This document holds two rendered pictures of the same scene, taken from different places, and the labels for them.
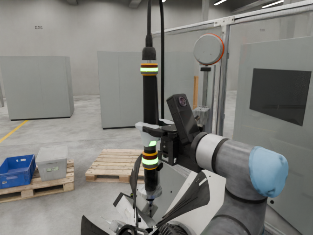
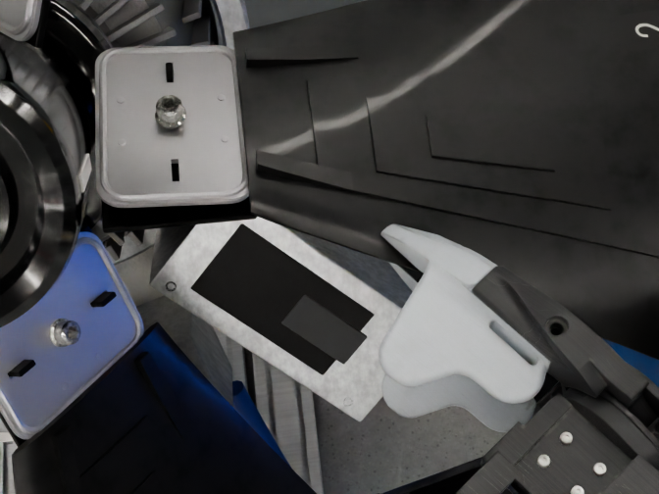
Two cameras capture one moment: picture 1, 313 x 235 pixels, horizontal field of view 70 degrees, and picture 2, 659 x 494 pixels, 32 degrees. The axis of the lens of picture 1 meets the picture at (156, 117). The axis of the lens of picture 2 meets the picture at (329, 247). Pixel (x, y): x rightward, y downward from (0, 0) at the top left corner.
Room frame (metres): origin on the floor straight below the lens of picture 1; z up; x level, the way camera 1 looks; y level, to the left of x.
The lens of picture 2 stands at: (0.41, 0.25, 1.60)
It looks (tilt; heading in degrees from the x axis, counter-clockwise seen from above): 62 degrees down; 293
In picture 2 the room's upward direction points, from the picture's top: 1 degrees clockwise
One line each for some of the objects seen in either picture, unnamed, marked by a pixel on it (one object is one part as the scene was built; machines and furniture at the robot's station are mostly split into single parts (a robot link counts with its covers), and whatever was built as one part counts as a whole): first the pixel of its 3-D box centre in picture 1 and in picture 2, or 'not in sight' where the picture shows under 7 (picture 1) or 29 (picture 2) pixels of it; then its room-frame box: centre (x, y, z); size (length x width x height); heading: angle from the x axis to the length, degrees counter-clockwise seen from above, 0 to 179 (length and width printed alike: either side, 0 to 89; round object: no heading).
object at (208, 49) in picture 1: (208, 49); not in sight; (1.24, -0.28, 1.88); 0.16 x 0.07 x 0.16; 66
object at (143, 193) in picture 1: (151, 175); not in sight; (0.60, 0.01, 1.50); 0.09 x 0.07 x 0.10; 156
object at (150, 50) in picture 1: (149, 124); not in sight; (0.59, 0.02, 1.66); 0.04 x 0.04 x 0.46
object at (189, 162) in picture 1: (184, 145); not in sight; (0.49, -0.06, 1.63); 0.12 x 0.08 x 0.09; 41
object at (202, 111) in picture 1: (201, 115); not in sight; (1.16, -0.24, 1.54); 0.10 x 0.07 x 0.09; 156
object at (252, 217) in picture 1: (240, 218); not in sight; (0.36, -0.16, 1.54); 0.11 x 0.08 x 0.11; 143
